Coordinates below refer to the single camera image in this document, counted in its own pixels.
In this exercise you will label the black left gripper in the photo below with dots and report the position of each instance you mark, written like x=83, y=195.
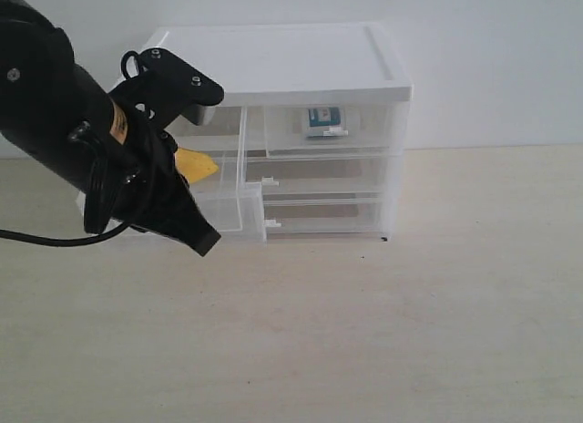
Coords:
x=138, y=184

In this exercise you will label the yellow sponge wedge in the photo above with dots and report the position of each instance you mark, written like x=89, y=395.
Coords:
x=194, y=166

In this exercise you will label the teal bottle white cap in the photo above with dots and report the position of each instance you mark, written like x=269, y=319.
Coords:
x=322, y=122

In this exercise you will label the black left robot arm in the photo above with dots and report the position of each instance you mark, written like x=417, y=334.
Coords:
x=45, y=96

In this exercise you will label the middle wide clear drawer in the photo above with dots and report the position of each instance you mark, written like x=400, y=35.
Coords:
x=295, y=178

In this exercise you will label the wide clear drawer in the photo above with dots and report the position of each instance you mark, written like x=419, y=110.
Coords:
x=325, y=217
x=295, y=178

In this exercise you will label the white plastic drawer cabinet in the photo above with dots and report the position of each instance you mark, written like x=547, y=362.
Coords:
x=304, y=65

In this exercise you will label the bottom wide clear drawer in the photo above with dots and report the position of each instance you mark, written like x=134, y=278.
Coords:
x=325, y=217

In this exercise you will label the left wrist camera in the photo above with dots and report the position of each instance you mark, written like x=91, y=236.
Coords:
x=165, y=85

